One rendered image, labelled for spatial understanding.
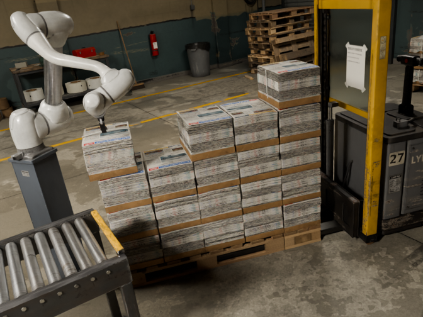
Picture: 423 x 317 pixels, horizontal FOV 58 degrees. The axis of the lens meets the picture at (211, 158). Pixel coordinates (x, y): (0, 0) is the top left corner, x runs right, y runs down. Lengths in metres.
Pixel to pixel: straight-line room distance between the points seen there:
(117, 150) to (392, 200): 1.90
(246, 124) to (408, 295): 1.41
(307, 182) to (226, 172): 0.60
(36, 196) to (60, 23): 1.05
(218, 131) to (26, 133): 1.13
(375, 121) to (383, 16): 0.61
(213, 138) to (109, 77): 0.76
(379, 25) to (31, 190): 2.27
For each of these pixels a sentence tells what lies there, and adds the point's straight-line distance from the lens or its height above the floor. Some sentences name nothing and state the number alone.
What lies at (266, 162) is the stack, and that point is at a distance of 2.55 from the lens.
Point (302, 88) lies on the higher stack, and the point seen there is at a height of 1.17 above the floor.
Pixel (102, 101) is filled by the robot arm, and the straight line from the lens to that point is 1.91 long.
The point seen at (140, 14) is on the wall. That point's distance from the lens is 9.36.
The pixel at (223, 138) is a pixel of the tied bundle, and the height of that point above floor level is 0.94.
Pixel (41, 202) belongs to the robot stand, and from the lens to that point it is 2.61.
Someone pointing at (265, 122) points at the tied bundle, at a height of 1.00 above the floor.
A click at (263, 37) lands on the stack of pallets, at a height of 0.82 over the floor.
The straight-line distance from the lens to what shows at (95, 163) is 2.35.
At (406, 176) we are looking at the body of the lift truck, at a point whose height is 0.47.
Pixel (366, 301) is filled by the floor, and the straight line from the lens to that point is 2.60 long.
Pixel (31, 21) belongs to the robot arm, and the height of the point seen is 1.75.
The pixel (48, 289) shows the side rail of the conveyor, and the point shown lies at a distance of 1.68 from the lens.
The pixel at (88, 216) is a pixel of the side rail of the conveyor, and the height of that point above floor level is 0.79.
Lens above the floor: 1.77
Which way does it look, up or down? 23 degrees down
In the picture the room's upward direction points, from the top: 7 degrees counter-clockwise
